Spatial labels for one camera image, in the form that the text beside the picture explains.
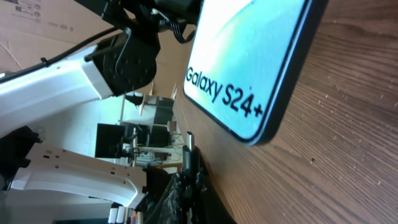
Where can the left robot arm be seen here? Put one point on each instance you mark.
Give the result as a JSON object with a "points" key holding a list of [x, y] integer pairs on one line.
{"points": [[114, 62]]}

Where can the cardboard wall panel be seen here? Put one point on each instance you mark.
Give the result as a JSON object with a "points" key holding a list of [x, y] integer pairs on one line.
{"points": [[31, 30]]}

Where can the background office desks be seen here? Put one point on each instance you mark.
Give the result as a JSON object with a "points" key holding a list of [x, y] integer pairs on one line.
{"points": [[145, 133]]}

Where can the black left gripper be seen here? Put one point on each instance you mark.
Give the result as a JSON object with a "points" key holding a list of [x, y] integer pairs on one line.
{"points": [[151, 16]]}

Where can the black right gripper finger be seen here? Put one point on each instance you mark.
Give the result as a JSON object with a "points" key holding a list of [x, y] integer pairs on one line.
{"points": [[179, 204]]}

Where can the Samsung Galaxy smartphone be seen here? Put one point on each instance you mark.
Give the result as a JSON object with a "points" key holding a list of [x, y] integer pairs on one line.
{"points": [[246, 59]]}

